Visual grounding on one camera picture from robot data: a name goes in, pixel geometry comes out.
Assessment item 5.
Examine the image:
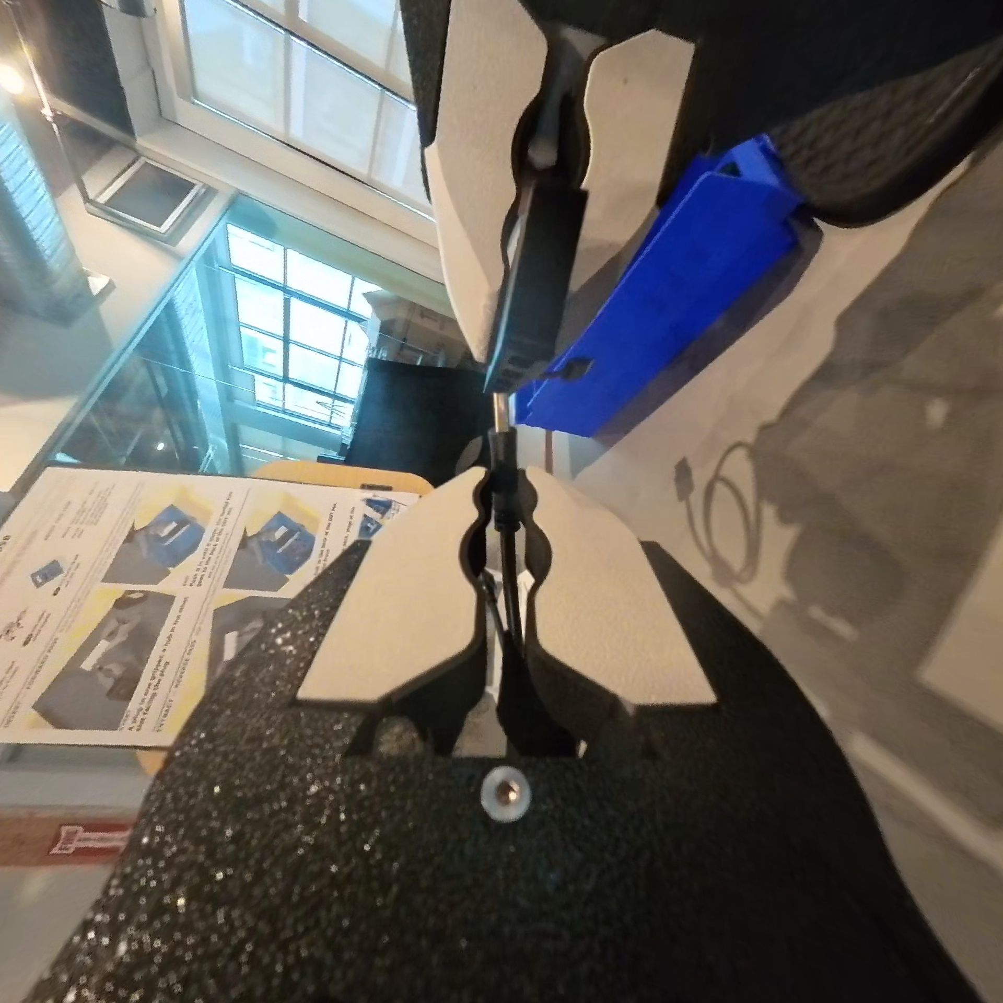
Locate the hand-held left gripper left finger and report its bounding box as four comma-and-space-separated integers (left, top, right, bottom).
296, 466, 503, 710

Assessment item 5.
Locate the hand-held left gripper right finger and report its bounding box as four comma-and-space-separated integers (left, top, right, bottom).
513, 466, 719, 710

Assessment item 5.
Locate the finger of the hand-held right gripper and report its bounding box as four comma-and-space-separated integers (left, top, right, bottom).
423, 0, 565, 369
560, 31, 706, 314

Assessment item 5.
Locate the black usb hub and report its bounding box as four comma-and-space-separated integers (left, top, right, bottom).
483, 179, 590, 393

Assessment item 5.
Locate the black usb cable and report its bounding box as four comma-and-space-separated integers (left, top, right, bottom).
482, 392, 550, 753

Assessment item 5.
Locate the blue plastic bin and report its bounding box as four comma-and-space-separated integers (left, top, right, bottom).
513, 133, 824, 438

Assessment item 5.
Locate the white framed window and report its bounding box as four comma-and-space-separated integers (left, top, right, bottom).
176, 0, 440, 224

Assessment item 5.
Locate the black fabric panel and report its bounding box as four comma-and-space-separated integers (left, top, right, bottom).
345, 356, 495, 471

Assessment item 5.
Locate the glass partition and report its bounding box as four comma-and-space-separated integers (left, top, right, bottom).
55, 196, 381, 471

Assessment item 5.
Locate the printed instruction sheet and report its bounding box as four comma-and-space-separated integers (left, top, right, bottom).
0, 466, 424, 749

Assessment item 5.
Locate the red label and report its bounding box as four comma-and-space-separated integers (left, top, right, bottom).
47, 823, 133, 863

